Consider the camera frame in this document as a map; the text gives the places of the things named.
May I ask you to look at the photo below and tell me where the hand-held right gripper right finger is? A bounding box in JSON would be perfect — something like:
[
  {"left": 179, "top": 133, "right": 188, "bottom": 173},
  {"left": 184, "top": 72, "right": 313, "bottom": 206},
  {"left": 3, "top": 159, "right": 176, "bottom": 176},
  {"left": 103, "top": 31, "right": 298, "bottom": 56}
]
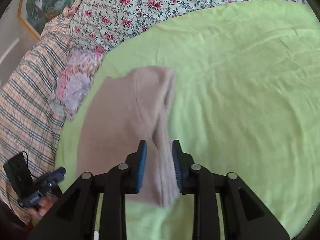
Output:
[{"left": 172, "top": 140, "right": 290, "bottom": 240}]

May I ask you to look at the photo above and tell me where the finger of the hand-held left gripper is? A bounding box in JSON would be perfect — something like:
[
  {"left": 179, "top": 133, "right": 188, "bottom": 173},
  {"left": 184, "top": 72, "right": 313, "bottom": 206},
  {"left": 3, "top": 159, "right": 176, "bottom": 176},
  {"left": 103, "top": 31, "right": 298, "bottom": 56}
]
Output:
[{"left": 49, "top": 167, "right": 67, "bottom": 183}]

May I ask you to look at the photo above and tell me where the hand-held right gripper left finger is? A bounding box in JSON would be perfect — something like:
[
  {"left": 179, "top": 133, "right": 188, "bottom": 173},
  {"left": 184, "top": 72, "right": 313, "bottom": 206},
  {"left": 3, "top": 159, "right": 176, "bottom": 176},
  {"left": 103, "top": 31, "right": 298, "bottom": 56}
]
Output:
[{"left": 29, "top": 140, "right": 148, "bottom": 240}]

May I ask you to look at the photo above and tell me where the beige knitted sweater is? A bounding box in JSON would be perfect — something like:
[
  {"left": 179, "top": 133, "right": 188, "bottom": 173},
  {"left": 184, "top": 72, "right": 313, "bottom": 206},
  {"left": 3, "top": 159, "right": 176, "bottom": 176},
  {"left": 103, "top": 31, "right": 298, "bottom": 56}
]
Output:
[{"left": 76, "top": 66, "right": 180, "bottom": 208}]

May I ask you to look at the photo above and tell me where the person's left hand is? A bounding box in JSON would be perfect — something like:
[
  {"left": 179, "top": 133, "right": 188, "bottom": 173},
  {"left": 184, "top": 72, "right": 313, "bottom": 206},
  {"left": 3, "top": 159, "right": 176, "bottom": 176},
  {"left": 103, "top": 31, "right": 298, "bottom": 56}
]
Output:
[{"left": 31, "top": 197, "right": 55, "bottom": 217}]

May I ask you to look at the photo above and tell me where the plaid checked blanket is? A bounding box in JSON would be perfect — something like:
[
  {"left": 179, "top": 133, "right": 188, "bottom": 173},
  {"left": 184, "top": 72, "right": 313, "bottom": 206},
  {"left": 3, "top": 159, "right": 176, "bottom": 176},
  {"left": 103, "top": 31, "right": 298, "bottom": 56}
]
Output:
[{"left": 0, "top": 12, "right": 75, "bottom": 225}]

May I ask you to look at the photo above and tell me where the purple pink floral pillow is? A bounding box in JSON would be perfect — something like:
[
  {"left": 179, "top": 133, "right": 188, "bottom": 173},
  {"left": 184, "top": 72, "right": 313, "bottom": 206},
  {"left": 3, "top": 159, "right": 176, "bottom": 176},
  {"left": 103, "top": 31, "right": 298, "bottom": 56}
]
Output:
[{"left": 50, "top": 46, "right": 105, "bottom": 120}]

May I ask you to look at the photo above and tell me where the light green bed sheet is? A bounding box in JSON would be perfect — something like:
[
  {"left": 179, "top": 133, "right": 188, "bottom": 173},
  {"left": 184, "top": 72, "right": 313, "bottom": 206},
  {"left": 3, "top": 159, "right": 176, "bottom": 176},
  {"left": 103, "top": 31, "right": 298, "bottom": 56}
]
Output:
[{"left": 54, "top": 0, "right": 320, "bottom": 240}]

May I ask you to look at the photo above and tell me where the white red floral quilt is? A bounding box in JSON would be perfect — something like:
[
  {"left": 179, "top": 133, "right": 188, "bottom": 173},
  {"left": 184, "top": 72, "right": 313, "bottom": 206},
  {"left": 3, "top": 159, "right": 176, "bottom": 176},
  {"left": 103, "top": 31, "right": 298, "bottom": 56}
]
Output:
[{"left": 70, "top": 0, "right": 310, "bottom": 53}]

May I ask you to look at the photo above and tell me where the framed landscape picture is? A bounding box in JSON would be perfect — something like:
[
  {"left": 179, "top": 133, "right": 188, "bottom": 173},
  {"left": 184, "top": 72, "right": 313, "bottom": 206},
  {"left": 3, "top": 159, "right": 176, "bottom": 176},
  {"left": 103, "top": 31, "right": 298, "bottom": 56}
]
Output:
[{"left": 17, "top": 0, "right": 93, "bottom": 40}]

